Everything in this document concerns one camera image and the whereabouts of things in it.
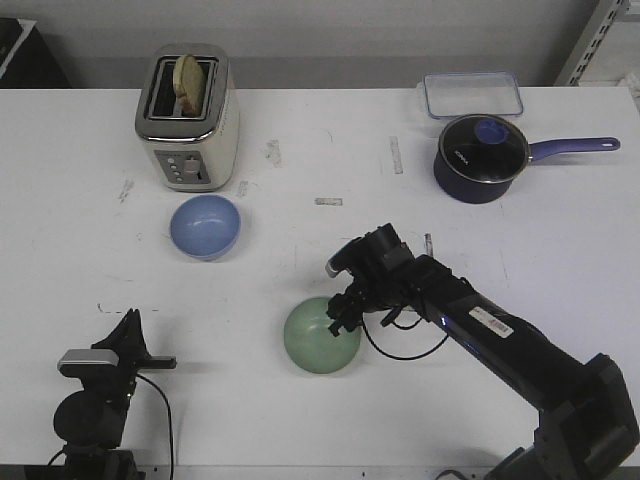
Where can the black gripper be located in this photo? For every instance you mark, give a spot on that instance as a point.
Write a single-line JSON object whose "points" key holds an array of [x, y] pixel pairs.
{"points": [[375, 287], [119, 383]]}

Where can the green bowl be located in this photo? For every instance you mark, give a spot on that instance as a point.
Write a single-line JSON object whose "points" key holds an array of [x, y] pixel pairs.
{"points": [[310, 344]]}

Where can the blue bowl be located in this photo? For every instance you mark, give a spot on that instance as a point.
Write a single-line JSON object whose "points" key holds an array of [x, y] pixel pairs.
{"points": [[205, 227]]}

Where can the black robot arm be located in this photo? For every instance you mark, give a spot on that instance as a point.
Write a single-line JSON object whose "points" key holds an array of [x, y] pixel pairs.
{"points": [[91, 421], [587, 425]]}

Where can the dark blue saucepan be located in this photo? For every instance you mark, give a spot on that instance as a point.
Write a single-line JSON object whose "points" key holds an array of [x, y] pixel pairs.
{"points": [[472, 192]]}

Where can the glass pot lid blue knob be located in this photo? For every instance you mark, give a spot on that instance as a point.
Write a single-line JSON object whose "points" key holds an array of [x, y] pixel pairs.
{"points": [[484, 148]]}

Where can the cream and chrome toaster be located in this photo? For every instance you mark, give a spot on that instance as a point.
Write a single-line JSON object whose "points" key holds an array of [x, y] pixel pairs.
{"points": [[190, 154]]}

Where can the clear plastic food container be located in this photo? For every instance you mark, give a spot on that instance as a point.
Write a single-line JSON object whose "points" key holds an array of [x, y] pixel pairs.
{"points": [[453, 94]]}

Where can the toast slice in toaster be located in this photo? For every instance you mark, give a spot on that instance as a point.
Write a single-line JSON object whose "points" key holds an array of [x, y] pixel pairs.
{"points": [[188, 82]]}

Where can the white metal shelf upright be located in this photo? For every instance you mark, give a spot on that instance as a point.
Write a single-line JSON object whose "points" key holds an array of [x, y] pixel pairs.
{"points": [[607, 50]]}

